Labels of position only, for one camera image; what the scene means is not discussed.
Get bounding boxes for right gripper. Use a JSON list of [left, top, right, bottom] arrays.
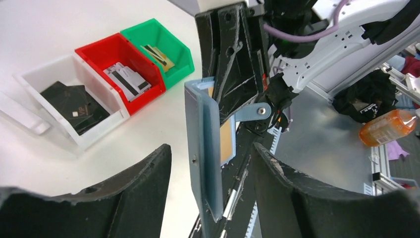
[[195, 0, 328, 120]]

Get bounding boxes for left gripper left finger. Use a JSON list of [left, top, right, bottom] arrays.
[[0, 144, 172, 238]]

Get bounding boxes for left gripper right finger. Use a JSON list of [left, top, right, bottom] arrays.
[[262, 159, 420, 238]]

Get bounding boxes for blue card holder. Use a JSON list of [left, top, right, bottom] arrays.
[[185, 77, 271, 222]]

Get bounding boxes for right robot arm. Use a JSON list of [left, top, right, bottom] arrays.
[[194, 0, 420, 123]]

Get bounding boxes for gold cards in green bin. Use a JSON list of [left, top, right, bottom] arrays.
[[141, 45, 175, 72]]

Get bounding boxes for gold card in holder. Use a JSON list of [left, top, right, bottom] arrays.
[[207, 86, 234, 165]]

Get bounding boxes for white cards in red bin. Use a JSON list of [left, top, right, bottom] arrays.
[[103, 62, 152, 102]]

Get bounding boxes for black cards in white bin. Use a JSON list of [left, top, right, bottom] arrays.
[[41, 81, 110, 135]]

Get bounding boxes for green plastic bin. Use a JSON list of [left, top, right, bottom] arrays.
[[120, 18, 195, 90]]

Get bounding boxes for red plastic bin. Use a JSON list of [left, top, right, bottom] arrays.
[[75, 33, 166, 115]]

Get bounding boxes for white plastic bin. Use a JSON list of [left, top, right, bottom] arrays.
[[13, 53, 130, 150]]

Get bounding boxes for orange bottle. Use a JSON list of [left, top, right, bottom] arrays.
[[359, 109, 420, 147]]

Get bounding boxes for black cloth bundle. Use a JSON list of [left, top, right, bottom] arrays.
[[332, 69, 398, 123]]

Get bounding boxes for metal pole with white base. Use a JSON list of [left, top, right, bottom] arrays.
[[0, 92, 51, 135]]

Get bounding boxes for white cable duct strip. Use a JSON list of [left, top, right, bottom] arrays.
[[245, 127, 282, 238]]

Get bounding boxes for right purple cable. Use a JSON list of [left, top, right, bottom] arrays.
[[262, 0, 350, 43]]

